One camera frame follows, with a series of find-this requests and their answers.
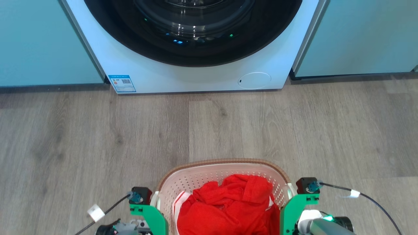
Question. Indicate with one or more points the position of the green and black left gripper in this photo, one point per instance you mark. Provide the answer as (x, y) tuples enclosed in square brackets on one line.
[(153, 215)]

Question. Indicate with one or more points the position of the round black glass washer door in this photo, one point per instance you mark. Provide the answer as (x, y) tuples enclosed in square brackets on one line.
[(192, 42)]

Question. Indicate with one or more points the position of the white plastic laundry basket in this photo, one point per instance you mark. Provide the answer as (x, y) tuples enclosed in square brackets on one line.
[(199, 174)]

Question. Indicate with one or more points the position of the red garment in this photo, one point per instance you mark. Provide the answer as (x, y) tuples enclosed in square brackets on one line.
[(228, 209)]

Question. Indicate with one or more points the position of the round white filter cover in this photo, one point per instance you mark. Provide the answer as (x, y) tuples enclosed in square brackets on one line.
[(254, 80)]

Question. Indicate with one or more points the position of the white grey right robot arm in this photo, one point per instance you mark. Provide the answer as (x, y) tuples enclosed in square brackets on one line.
[(321, 225)]

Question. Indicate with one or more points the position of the white front-load washing machine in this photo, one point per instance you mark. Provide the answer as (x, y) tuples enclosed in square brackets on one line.
[(183, 76)]

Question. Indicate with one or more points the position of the blue energy label sticker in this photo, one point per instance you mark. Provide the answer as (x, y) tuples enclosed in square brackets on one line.
[(122, 83)]

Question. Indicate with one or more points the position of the teal cabinet panel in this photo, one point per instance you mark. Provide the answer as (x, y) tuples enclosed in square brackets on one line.
[(362, 36), (42, 42)]

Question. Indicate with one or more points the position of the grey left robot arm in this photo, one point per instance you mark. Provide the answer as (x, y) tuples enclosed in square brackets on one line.
[(122, 227)]

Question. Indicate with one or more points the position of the white cloth with red trim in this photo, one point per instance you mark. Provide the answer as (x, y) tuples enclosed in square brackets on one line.
[(179, 201)]

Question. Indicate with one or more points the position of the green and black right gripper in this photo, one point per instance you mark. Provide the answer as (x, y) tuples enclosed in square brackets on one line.
[(290, 209)]

